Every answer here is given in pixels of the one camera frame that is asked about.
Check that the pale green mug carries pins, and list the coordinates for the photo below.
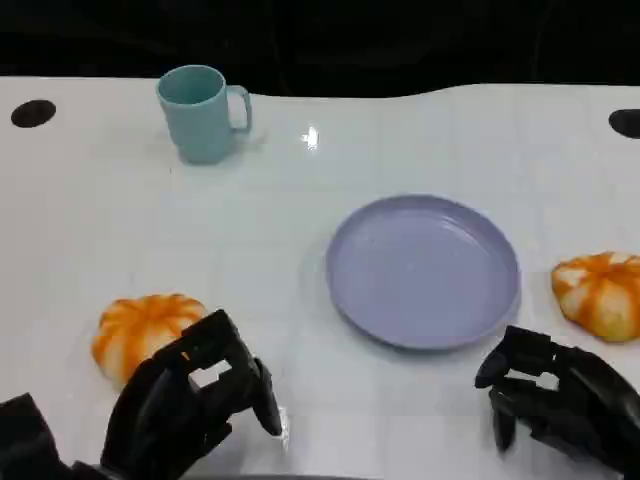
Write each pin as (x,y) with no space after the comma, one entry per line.
(197,125)

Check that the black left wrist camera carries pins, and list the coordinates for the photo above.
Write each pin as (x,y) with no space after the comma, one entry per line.
(25,440)

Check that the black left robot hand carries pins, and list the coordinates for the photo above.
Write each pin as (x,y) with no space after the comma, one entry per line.
(170,400)

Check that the lilac plate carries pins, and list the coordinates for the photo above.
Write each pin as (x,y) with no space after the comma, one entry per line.
(420,270)

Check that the orange and white bread roll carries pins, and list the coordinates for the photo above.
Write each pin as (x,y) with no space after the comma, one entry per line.
(135,325)
(600,300)

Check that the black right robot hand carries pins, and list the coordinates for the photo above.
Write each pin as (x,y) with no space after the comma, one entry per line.
(585,400)

